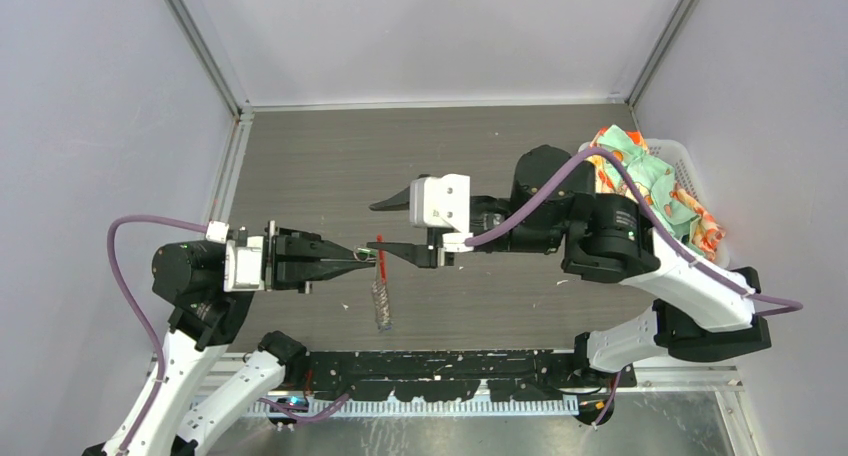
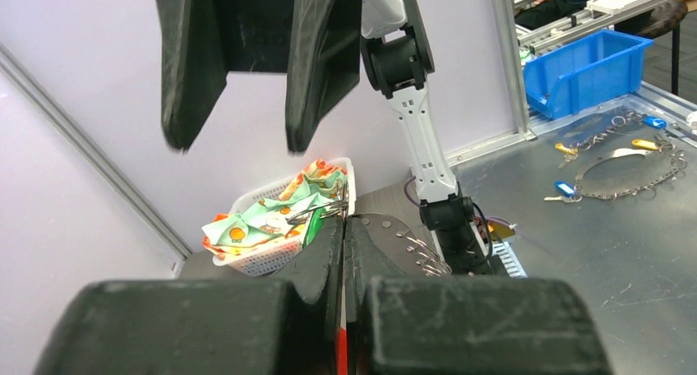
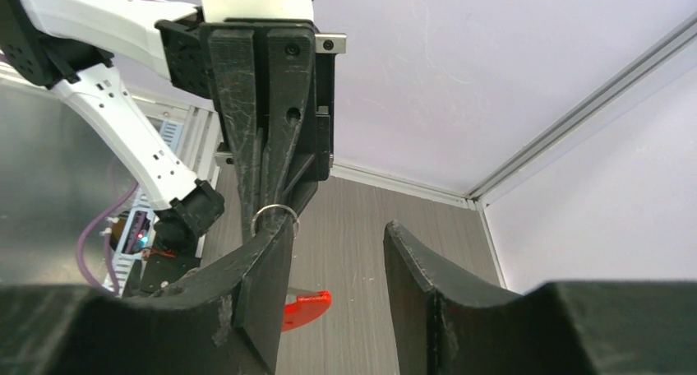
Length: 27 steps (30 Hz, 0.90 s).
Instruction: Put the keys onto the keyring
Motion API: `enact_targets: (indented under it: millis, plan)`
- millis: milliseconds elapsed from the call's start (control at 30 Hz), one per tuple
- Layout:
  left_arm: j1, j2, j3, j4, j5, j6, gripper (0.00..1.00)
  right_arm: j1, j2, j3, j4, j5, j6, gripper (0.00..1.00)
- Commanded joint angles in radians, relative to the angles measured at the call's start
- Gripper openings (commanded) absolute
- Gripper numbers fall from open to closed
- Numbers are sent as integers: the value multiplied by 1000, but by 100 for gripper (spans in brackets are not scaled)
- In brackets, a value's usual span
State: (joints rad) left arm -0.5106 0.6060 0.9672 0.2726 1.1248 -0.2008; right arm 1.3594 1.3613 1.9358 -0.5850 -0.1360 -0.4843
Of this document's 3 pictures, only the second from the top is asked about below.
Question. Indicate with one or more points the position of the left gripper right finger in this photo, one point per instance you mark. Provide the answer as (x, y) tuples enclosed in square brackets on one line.
[(403, 322)]

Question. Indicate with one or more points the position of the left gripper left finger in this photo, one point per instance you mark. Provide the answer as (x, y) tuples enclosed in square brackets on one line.
[(285, 323)]

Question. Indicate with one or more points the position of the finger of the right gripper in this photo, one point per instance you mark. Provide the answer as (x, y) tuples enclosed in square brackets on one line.
[(193, 68), (323, 64)]

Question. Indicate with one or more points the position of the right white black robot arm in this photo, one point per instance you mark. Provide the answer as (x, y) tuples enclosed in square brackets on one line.
[(396, 57)]

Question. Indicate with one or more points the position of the blue tag key on floor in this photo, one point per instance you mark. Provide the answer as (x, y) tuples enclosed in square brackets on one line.
[(567, 193)]

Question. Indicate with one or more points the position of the white plastic basket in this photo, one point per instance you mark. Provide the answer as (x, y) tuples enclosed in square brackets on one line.
[(279, 255)]

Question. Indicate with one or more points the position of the colourful patterned cloth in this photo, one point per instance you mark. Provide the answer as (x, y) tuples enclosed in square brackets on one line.
[(260, 220)]

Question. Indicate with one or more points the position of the blue plastic crate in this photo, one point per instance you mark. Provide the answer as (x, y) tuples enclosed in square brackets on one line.
[(585, 73)]

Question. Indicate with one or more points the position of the metal chain keyring holder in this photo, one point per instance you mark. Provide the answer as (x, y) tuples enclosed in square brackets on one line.
[(627, 172)]

